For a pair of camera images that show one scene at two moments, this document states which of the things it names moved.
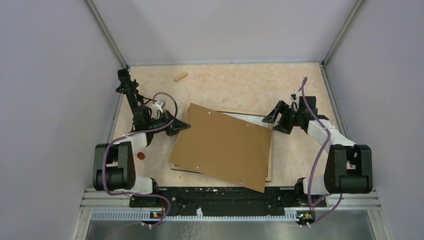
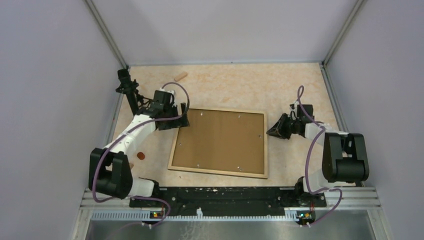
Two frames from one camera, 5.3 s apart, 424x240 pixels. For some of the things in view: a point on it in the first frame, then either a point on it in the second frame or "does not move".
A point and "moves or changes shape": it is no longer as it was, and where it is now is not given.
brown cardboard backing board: [224, 147] moves or changes shape
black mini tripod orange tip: [129, 86] does not move
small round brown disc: [141, 155] does not move
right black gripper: [280, 107] -> [278, 129]
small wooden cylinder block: [180, 76] does not move
